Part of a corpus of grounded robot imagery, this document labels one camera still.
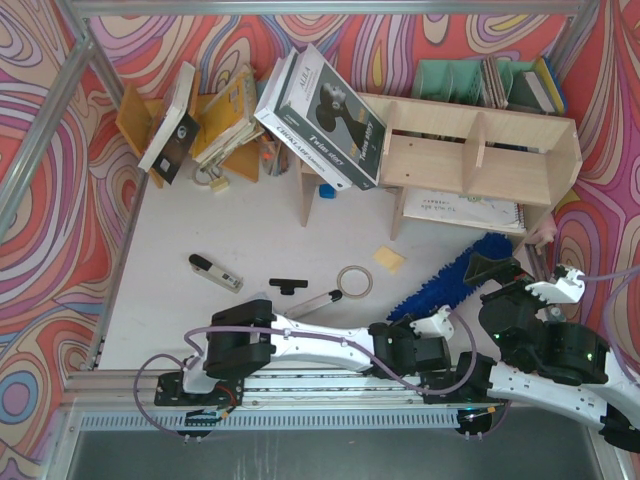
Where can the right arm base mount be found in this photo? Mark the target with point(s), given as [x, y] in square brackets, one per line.
[440, 395]

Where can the black T-shaped plastic part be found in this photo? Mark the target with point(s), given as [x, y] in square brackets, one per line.
[288, 286]

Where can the pen cup with pencils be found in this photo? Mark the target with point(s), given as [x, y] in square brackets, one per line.
[273, 156]

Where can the blue pencil sharpener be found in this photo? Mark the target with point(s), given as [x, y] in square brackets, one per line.
[326, 191]

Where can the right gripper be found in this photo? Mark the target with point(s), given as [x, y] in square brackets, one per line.
[503, 279]

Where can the blue yellow book in organizer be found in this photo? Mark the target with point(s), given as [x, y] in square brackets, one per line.
[552, 86]

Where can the yellow sticky note pad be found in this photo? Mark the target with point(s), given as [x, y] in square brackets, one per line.
[389, 259]

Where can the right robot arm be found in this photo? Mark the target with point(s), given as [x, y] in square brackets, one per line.
[562, 367]

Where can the white black leaning book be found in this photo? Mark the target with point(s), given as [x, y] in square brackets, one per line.
[173, 129]

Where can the blue microfiber duster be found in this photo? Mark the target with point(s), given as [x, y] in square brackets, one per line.
[447, 287]

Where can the masking tape roll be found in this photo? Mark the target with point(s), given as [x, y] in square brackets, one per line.
[355, 282]

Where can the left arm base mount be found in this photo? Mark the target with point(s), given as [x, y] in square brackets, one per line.
[170, 393]

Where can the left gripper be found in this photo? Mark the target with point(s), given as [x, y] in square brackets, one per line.
[417, 335]

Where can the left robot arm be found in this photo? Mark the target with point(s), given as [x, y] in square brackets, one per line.
[250, 336]

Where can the orange wooden book stand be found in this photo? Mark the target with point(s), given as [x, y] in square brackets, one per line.
[134, 122]

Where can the white black marker pen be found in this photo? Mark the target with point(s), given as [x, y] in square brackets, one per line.
[314, 304]

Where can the yellow books stack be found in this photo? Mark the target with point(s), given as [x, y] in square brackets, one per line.
[227, 121]

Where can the light wooden bookshelf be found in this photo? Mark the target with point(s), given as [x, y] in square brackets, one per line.
[529, 159]

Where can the spiral bound drawing notebook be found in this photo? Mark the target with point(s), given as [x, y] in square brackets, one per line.
[477, 212]

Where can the green desk organizer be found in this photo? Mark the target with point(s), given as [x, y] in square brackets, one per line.
[516, 88]

